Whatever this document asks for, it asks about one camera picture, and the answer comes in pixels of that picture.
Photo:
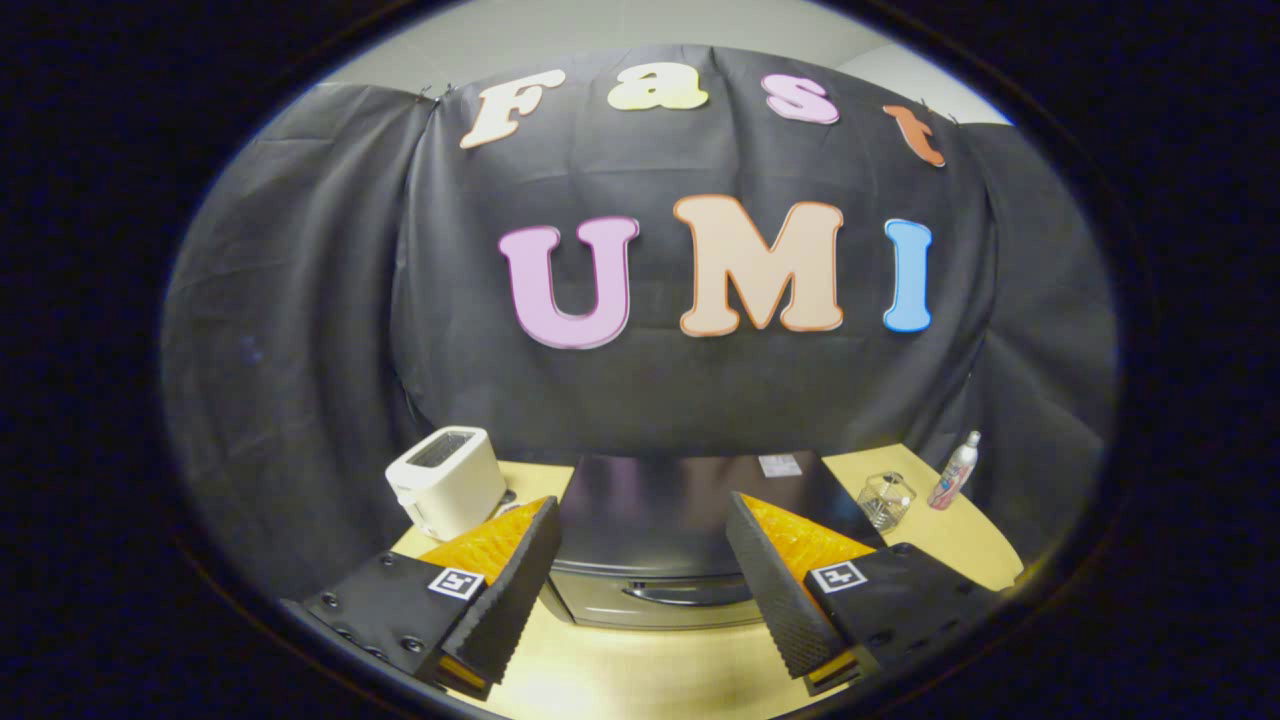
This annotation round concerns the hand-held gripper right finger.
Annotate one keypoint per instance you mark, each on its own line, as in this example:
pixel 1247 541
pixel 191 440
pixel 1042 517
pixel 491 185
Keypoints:
pixel 775 600

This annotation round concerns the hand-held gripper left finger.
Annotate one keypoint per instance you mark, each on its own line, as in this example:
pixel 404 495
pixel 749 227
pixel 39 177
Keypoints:
pixel 505 600

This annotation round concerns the black toaster oven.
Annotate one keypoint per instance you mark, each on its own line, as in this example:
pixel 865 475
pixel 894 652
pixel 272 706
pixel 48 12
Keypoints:
pixel 650 520

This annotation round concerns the white pop-up toaster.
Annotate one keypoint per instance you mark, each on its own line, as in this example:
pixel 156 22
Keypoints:
pixel 445 485

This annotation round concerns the round white black object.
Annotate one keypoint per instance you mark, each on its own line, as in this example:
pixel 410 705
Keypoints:
pixel 508 502

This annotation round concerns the clear glass jar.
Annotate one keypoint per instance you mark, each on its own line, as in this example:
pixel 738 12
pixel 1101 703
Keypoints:
pixel 885 500

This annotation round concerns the white pink spray bottle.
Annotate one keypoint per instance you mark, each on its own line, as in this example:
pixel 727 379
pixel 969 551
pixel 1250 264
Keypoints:
pixel 955 475

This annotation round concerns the black backdrop cloth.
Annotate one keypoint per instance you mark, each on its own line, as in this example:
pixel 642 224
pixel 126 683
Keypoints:
pixel 640 370

